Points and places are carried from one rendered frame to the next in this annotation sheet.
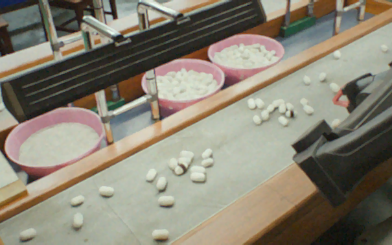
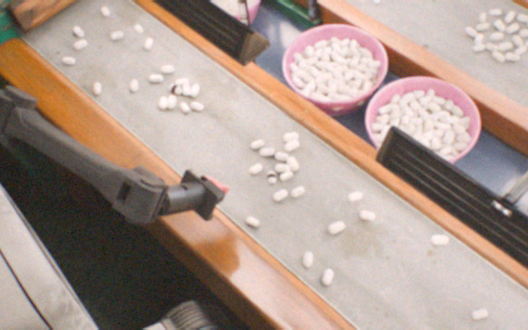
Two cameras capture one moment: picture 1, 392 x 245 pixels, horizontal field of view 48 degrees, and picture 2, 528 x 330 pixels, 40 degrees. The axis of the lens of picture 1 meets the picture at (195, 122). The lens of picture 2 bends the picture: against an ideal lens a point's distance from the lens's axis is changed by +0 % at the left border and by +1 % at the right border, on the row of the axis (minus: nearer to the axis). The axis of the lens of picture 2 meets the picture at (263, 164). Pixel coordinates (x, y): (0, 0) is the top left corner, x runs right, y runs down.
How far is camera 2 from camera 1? 1.70 m
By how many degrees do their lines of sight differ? 61
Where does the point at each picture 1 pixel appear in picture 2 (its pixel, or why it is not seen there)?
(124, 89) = (328, 17)
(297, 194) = not seen: hidden behind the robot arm
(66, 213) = (128, 27)
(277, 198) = (123, 160)
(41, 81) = not seen: outside the picture
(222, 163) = (187, 121)
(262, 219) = (100, 150)
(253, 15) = (231, 47)
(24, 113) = not seen: outside the picture
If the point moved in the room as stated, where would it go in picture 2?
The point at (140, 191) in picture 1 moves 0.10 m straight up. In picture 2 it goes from (151, 68) to (142, 41)
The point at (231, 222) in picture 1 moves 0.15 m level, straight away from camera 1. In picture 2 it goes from (98, 129) to (159, 125)
